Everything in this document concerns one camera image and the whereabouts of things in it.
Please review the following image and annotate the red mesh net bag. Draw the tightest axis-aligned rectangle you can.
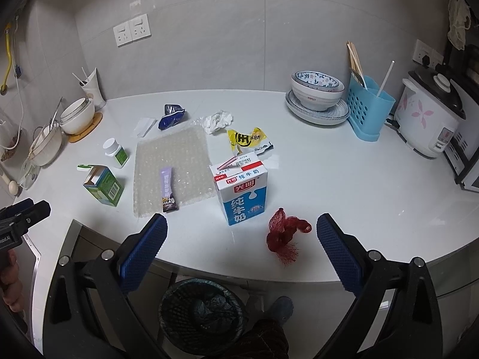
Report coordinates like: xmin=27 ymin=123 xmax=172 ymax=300
xmin=266 ymin=208 xmax=313 ymax=266

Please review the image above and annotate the purple snack stick wrapper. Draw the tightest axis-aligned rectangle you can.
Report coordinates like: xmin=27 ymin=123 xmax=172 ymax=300
xmin=160 ymin=167 xmax=179 ymax=213

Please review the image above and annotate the green white small box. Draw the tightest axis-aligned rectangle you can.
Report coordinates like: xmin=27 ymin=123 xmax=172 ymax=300
xmin=77 ymin=165 xmax=123 ymax=207

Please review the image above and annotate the white pill bottle green label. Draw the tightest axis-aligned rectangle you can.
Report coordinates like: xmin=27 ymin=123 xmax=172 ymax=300
xmin=102 ymin=138 xmax=129 ymax=169

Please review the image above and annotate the blue white milk carton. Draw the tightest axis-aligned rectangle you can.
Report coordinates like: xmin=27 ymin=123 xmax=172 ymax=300
xmin=210 ymin=152 xmax=268 ymax=225

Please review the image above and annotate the clear bubble wrap sheet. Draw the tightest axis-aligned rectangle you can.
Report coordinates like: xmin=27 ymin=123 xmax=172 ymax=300
xmin=133 ymin=125 xmax=215 ymax=218

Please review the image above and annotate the yellow snack bag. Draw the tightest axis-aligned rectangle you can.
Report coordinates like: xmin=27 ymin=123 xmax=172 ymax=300
xmin=227 ymin=127 xmax=269 ymax=155

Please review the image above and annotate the blue foil snack wrapper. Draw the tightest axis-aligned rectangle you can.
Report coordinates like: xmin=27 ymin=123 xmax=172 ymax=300
xmin=158 ymin=104 xmax=186 ymax=130

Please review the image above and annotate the white tissue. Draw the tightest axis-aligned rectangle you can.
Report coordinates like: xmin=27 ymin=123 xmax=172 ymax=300
xmin=201 ymin=110 xmax=234 ymax=135

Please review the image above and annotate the black mesh trash bin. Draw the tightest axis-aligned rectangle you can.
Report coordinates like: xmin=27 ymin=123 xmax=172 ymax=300
xmin=158 ymin=278 xmax=248 ymax=356

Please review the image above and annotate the person's left hand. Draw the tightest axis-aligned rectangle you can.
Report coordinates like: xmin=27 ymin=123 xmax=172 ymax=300
xmin=1 ymin=249 xmax=24 ymax=313

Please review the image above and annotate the clear glass dish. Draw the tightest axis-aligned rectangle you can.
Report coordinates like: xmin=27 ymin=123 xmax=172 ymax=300
xmin=18 ymin=158 xmax=41 ymax=191

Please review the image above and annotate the person's blue shoe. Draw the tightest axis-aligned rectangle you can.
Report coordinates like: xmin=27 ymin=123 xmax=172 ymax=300
xmin=265 ymin=296 xmax=294 ymax=326

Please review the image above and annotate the white bowl on coaster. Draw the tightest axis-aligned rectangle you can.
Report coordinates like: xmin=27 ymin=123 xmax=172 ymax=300
xmin=59 ymin=97 xmax=95 ymax=135

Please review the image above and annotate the round wooden coaster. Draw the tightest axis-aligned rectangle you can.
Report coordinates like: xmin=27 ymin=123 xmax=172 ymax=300
xmin=68 ymin=113 xmax=103 ymax=144

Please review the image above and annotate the blue rimmed plate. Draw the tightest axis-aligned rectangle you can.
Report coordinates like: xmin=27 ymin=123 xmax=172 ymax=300
xmin=285 ymin=90 xmax=350 ymax=127

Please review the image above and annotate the blue plastic utensil holder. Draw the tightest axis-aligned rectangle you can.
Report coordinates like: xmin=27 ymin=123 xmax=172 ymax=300
xmin=346 ymin=74 xmax=395 ymax=142

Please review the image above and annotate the white vase cup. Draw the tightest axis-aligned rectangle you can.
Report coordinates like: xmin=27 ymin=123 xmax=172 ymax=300
xmin=72 ymin=68 xmax=106 ymax=111

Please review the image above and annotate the white microwave oven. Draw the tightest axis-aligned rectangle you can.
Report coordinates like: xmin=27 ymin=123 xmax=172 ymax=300
xmin=445 ymin=80 xmax=479 ymax=193

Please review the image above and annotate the blue patterned white bowl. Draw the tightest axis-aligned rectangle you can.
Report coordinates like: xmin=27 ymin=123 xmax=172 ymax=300
xmin=291 ymin=71 xmax=345 ymax=112

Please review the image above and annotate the white floral rice cooker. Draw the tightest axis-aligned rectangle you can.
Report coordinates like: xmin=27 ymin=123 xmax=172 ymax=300
xmin=394 ymin=66 xmax=466 ymax=159

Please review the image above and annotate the wooden chopsticks bundle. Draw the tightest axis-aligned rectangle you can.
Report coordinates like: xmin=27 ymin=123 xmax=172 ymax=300
xmin=347 ymin=41 xmax=368 ymax=89

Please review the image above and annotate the white straw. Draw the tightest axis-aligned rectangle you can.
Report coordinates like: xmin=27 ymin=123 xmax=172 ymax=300
xmin=376 ymin=60 xmax=395 ymax=98

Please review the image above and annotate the hanging cloth rag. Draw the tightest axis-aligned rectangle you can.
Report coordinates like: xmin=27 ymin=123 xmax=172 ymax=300
xmin=447 ymin=0 xmax=471 ymax=50

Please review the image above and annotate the wooden handle brush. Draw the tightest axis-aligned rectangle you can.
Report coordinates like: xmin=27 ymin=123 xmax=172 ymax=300
xmin=0 ymin=168 xmax=19 ymax=196

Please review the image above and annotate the yellow gas hose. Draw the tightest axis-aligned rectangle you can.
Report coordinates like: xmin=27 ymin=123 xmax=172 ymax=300
xmin=0 ymin=22 xmax=14 ymax=97

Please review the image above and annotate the wall socket with plug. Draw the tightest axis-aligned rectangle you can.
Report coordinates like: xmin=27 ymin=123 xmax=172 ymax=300
xmin=413 ymin=39 xmax=443 ymax=69

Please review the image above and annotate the white double wall socket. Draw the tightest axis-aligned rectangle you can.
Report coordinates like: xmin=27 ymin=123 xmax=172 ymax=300
xmin=113 ymin=14 xmax=151 ymax=47

